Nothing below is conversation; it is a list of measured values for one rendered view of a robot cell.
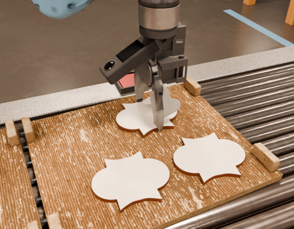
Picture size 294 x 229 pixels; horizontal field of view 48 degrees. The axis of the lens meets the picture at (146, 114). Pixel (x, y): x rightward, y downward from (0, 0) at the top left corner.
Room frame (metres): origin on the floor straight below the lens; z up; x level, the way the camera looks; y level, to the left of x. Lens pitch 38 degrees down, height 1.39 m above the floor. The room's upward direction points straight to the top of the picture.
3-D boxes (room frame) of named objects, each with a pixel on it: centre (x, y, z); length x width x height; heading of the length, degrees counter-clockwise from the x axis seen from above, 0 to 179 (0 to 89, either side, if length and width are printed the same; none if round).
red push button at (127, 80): (0.75, 0.04, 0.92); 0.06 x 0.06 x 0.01; 21
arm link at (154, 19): (0.60, -0.02, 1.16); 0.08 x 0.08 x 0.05
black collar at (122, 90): (0.75, 0.04, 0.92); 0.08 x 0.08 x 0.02; 21
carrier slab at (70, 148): (0.49, 0.01, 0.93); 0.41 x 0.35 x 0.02; 115
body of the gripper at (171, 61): (0.60, -0.03, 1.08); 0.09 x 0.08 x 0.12; 114
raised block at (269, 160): (0.45, -0.22, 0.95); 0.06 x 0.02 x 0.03; 25
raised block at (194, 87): (0.69, -0.11, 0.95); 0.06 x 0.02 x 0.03; 25
